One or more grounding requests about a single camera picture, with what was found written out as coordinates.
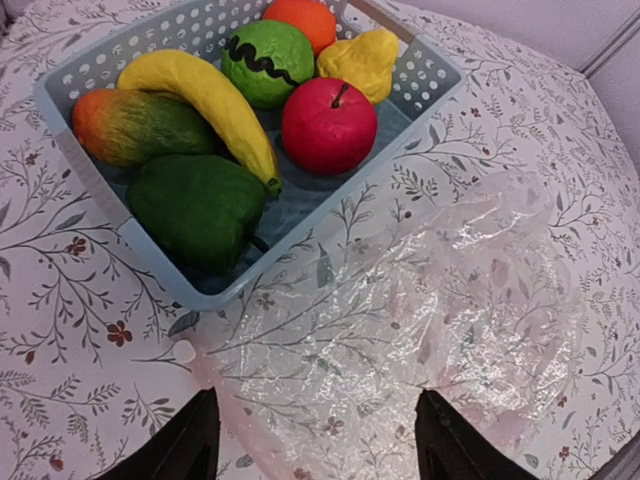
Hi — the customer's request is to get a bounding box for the green toy watermelon ball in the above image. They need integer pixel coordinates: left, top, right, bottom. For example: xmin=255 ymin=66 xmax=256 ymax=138
xmin=221 ymin=20 xmax=315 ymax=110

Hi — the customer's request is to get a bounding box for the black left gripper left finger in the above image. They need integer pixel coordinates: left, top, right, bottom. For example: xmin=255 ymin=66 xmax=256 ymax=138
xmin=98 ymin=387 xmax=220 ymax=480

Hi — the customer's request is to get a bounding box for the yellow toy banana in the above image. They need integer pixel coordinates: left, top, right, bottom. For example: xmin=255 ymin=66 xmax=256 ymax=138
xmin=117 ymin=49 xmax=282 ymax=197

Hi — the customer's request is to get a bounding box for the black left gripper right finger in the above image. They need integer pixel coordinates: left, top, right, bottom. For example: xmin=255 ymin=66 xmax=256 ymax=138
xmin=415 ymin=390 xmax=536 ymax=480

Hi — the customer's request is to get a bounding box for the orange toy orange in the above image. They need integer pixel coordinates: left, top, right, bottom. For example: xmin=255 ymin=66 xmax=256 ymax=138
xmin=262 ymin=0 xmax=337 ymax=56

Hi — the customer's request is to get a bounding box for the floral tablecloth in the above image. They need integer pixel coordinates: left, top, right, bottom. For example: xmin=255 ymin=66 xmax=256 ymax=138
xmin=1 ymin=1 xmax=639 ymax=479

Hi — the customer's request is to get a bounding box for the green toy bell pepper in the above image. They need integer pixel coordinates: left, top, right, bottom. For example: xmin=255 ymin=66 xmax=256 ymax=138
xmin=126 ymin=154 xmax=266 ymax=275

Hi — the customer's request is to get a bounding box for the orange green toy mango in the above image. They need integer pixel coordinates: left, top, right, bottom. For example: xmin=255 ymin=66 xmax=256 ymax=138
xmin=71 ymin=89 xmax=222 ymax=169

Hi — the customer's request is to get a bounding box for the clear zip top bag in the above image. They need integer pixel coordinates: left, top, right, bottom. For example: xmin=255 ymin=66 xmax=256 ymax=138
xmin=172 ymin=172 xmax=584 ymax=479

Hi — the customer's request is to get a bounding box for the red toy apple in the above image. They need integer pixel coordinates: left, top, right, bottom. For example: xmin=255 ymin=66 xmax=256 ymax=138
xmin=281 ymin=77 xmax=378 ymax=176

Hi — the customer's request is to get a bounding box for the light blue perforated basket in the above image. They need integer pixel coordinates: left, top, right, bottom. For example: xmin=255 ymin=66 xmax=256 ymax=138
xmin=34 ymin=1 xmax=464 ymax=311

